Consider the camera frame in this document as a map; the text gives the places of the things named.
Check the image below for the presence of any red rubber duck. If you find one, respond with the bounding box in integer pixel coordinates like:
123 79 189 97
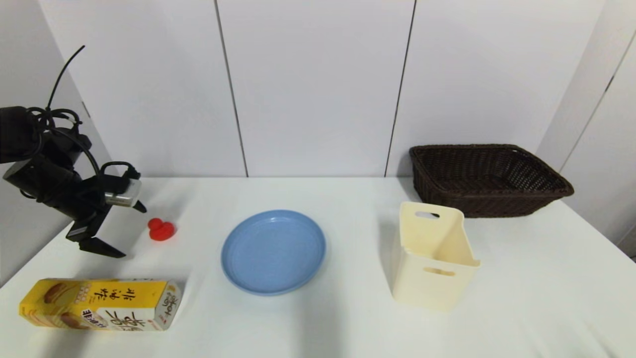
148 218 176 242

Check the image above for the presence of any yellow snack box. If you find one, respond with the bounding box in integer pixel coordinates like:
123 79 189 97
19 278 182 332

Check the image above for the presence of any blue round plate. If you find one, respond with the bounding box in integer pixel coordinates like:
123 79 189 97
221 209 326 296

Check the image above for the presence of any cream plastic storage bin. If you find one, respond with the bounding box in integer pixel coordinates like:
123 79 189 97
391 201 480 313

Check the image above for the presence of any dark brown wicker basket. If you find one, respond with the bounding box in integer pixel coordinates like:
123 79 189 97
409 144 575 218

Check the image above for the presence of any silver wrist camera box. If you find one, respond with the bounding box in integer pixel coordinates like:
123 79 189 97
104 179 143 207

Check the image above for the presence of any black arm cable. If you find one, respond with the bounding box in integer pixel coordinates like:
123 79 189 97
27 45 142 180

